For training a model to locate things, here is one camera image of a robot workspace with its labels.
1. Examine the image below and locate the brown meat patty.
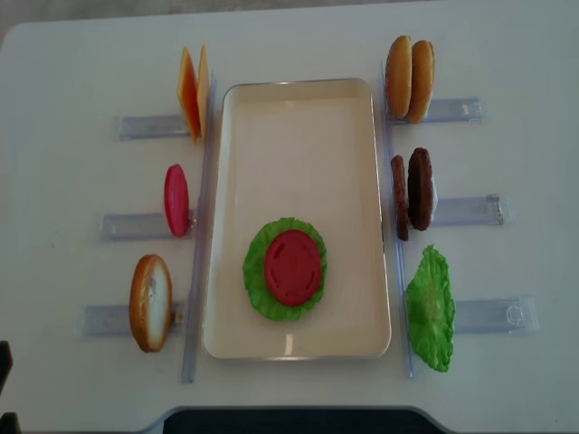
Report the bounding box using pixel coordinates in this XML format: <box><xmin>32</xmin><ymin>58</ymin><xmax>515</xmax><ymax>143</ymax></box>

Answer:
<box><xmin>391</xmin><ymin>155</ymin><xmax>409</xmax><ymax>241</ymax></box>

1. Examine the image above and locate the red tomato slice on tray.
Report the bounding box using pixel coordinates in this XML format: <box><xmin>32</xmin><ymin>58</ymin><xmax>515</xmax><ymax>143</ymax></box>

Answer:
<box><xmin>264</xmin><ymin>230</ymin><xmax>322</xmax><ymax>307</ymax></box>

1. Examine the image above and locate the green lettuce leaf on tray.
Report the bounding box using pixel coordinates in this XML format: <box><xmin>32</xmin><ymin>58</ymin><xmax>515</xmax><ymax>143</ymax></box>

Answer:
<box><xmin>242</xmin><ymin>217</ymin><xmax>327</xmax><ymax>321</ymax></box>

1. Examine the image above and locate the standing red tomato slice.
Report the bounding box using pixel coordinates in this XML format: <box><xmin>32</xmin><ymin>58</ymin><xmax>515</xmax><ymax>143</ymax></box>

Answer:
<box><xmin>164</xmin><ymin>164</ymin><xmax>189</xmax><ymax>238</ymax></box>

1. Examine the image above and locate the dark meat patty outer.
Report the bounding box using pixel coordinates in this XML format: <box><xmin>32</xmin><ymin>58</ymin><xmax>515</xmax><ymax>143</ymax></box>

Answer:
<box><xmin>407</xmin><ymin>147</ymin><xmax>434</xmax><ymax>231</ymax></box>

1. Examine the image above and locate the yellow cheese slice inner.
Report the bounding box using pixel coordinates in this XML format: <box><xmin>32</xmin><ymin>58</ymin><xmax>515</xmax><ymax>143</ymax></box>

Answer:
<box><xmin>197</xmin><ymin>45</ymin><xmax>210</xmax><ymax>143</ymax></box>

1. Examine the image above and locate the standing bread slice left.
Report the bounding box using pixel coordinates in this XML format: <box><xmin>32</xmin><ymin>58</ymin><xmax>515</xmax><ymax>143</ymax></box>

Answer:
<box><xmin>129</xmin><ymin>254</ymin><xmax>172</xmax><ymax>353</ymax></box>

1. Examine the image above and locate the standing green lettuce leaf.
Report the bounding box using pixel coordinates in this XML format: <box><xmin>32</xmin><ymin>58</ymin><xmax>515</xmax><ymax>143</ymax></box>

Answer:
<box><xmin>405</xmin><ymin>244</ymin><xmax>456</xmax><ymax>373</ymax></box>

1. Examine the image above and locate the orange cheese slice outer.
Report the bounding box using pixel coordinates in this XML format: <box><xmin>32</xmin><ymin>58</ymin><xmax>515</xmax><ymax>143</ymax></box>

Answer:
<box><xmin>176</xmin><ymin>47</ymin><xmax>200</xmax><ymax>142</ymax></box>

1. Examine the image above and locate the cream rectangular tray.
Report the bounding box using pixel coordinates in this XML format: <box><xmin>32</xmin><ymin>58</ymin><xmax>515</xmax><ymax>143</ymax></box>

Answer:
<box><xmin>203</xmin><ymin>79</ymin><xmax>391</xmax><ymax>360</ymax></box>

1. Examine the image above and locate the white patty pusher block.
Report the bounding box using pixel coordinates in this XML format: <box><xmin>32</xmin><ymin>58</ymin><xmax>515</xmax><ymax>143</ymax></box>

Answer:
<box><xmin>430</xmin><ymin>176</ymin><xmax>439</xmax><ymax>223</ymax></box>

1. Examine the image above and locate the standing bun left of pair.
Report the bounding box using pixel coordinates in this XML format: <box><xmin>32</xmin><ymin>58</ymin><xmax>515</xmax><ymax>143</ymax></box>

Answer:
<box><xmin>385</xmin><ymin>35</ymin><xmax>413</xmax><ymax>118</ymax></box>

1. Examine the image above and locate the standing bun of pair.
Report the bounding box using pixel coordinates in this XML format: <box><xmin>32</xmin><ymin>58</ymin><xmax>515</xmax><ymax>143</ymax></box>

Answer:
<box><xmin>407</xmin><ymin>40</ymin><xmax>435</xmax><ymax>124</ymax></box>
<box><xmin>385</xmin><ymin>35</ymin><xmax>413</xmax><ymax>118</ymax></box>

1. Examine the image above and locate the standing bun right of pair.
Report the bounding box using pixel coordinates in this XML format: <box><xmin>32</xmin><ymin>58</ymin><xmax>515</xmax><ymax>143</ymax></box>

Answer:
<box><xmin>407</xmin><ymin>40</ymin><xmax>435</xmax><ymax>124</ymax></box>

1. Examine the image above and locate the clear long rail left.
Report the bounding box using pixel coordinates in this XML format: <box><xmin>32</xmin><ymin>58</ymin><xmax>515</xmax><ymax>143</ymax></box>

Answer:
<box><xmin>181</xmin><ymin>72</ymin><xmax>217</xmax><ymax>384</ymax></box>

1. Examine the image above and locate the clear long rail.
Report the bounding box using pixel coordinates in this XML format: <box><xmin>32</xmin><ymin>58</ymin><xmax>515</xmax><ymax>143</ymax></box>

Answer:
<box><xmin>381</xmin><ymin>61</ymin><xmax>414</xmax><ymax>379</ymax></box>
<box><xmin>181</xmin><ymin>72</ymin><xmax>217</xmax><ymax>384</ymax></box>

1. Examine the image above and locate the clear long rail right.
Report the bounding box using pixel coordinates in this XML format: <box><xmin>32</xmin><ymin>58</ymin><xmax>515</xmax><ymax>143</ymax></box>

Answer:
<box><xmin>381</xmin><ymin>61</ymin><xmax>414</xmax><ymax>379</ymax></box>

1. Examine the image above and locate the clear tomato holder rail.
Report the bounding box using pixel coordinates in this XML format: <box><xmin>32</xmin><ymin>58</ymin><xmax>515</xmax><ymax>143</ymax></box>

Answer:
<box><xmin>99</xmin><ymin>212</ymin><xmax>176</xmax><ymax>241</ymax></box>

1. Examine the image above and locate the clear cheese holder rail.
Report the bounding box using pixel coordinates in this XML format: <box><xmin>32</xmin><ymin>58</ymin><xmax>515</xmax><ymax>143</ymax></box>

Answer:
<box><xmin>116</xmin><ymin>115</ymin><xmax>190</xmax><ymax>141</ymax></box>

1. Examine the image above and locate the clear patty holder rail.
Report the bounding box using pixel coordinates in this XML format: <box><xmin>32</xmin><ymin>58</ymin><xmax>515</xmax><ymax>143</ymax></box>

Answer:
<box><xmin>431</xmin><ymin>194</ymin><xmax>513</xmax><ymax>227</ymax></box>

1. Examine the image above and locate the clear bun holder rail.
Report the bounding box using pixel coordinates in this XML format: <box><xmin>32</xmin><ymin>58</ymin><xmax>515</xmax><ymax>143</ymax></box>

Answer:
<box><xmin>388</xmin><ymin>96</ymin><xmax>493</xmax><ymax>124</ymax></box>

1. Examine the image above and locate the clear bread holder rail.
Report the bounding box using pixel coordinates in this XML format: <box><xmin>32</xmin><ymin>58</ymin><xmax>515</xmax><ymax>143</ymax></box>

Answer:
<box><xmin>74</xmin><ymin>301</ymin><xmax>186</xmax><ymax>338</ymax></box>

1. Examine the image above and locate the clear lettuce holder rail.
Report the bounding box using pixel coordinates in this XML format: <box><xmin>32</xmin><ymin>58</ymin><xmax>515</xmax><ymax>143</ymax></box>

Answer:
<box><xmin>454</xmin><ymin>296</ymin><xmax>539</xmax><ymax>334</ymax></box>

